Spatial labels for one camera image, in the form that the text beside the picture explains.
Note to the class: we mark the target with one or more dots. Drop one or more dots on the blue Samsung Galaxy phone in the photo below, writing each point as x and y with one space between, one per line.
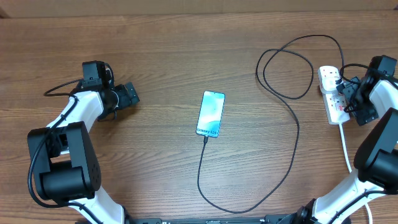
211 110

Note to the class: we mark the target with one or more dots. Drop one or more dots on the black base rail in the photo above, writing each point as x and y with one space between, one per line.
268 219

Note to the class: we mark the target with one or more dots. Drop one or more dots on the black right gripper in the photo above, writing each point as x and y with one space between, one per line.
364 115

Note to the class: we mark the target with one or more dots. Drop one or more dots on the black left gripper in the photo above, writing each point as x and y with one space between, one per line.
124 101

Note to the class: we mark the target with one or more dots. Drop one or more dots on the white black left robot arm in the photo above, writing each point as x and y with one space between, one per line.
64 170

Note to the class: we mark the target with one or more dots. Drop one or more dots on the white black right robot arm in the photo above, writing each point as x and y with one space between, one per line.
371 97

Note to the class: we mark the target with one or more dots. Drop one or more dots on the white charger plug adapter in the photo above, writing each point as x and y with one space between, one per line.
329 85

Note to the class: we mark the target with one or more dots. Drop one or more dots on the white power strip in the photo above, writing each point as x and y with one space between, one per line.
334 102

